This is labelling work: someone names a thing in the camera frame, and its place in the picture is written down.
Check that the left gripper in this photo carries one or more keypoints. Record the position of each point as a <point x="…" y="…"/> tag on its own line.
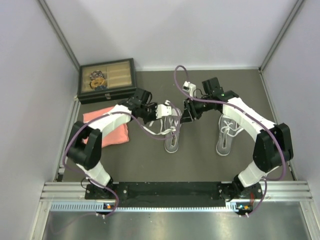
<point x="153" y="118"/>

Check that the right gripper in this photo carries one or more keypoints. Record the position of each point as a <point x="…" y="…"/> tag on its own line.
<point x="190" y="104"/>

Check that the grey sneaker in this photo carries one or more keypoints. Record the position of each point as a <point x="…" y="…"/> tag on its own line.
<point x="171" y="144"/>
<point x="224" y="144"/>

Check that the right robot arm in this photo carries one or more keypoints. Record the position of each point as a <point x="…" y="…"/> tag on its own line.
<point x="273" y="146"/>

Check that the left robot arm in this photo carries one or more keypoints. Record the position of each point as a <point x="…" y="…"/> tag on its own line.
<point x="84" y="146"/>

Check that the pink folded cloth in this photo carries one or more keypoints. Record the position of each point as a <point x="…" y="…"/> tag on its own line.
<point x="113" y="126"/>

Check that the dark jewelry box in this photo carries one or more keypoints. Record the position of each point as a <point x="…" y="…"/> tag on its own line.
<point x="106" y="81"/>

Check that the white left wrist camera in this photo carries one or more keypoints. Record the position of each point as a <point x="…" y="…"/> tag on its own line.
<point x="163" y="110"/>

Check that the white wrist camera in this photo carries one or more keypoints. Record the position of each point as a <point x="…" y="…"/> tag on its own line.
<point x="163" y="110"/>
<point x="189" y="88"/>

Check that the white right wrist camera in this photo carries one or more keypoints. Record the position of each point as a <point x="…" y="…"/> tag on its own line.
<point x="189" y="88"/>

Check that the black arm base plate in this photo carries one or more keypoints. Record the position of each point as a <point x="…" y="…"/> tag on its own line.
<point x="181" y="194"/>

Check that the aluminium frame rail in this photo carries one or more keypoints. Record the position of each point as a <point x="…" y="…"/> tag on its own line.
<point x="282" y="191"/>

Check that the grey slotted cable duct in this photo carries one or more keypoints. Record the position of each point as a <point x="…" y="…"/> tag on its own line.
<point x="107" y="207"/>

